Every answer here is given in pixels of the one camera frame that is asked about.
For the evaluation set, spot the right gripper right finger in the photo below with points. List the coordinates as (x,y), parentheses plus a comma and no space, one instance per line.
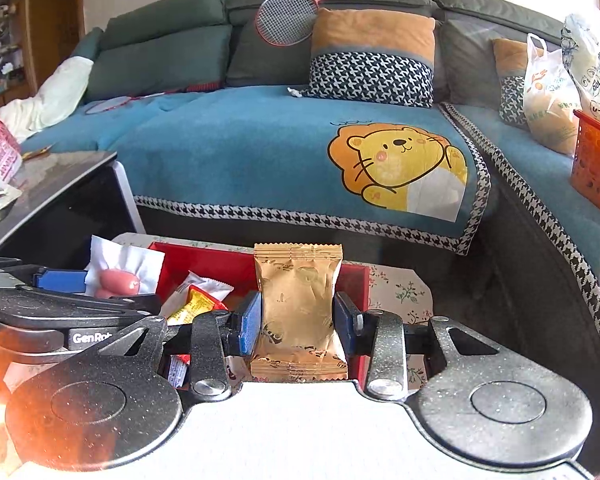
(378,336)

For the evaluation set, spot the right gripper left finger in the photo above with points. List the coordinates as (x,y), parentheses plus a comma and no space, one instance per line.
(221,343)

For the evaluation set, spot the white long snack packet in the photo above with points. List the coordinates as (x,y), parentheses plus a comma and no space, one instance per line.
(216,289)

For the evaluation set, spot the gold foil snack packet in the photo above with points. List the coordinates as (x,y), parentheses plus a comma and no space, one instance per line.
(297,340)

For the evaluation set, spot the vacuum packed pink sausages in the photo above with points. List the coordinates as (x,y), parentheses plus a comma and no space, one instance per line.
(121,270)

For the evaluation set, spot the floral tablecloth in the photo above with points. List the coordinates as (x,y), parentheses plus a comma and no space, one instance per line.
(370,285)

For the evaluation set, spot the red cardboard box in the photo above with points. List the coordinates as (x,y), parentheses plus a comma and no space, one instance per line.
(281,317)

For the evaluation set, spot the black glossy coffee table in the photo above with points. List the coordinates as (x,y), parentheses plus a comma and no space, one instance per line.
(66,199)

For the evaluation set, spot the blue lion sofa cover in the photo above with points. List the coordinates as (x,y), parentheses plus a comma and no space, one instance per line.
(397,185)

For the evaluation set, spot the white cloth on sofa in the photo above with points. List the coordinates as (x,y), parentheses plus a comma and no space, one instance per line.
(55,101)

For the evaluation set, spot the orange plastic basket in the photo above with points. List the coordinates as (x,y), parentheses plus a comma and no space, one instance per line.
(585,174)

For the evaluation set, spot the houndstooth orange cushion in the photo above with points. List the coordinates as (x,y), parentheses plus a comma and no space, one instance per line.
(372,55)

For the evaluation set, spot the white printed shopping bag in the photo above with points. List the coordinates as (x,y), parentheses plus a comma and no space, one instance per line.
(550,97)

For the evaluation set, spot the wooden display shelf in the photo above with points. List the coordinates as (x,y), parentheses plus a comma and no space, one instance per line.
(35,37)

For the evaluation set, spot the dark green sofa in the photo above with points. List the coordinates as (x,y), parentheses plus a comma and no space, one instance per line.
(487,53)

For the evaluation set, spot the red badminton racket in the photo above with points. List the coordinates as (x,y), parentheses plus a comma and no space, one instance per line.
(284,23)

